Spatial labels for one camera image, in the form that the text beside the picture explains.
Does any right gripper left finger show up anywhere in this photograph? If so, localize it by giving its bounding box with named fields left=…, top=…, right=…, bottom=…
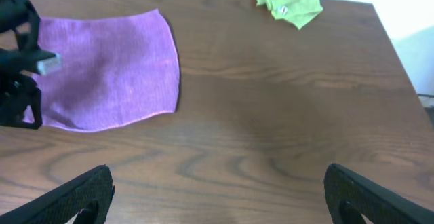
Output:
left=1, top=165, right=115, bottom=224

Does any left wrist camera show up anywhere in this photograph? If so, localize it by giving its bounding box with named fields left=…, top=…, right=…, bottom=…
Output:
left=36, top=54, right=62, bottom=76

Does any purple microfiber cloth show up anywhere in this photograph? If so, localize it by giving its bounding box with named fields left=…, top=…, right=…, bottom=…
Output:
left=35, top=10, right=180, bottom=132

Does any crumpled green cloth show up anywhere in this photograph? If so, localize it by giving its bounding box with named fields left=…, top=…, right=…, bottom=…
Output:
left=256, top=0, right=323, bottom=30

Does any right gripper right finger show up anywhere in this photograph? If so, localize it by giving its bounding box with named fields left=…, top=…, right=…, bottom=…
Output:
left=323, top=163, right=433, bottom=224

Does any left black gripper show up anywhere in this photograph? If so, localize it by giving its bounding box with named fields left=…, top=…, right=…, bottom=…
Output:
left=1, top=0, right=56, bottom=130

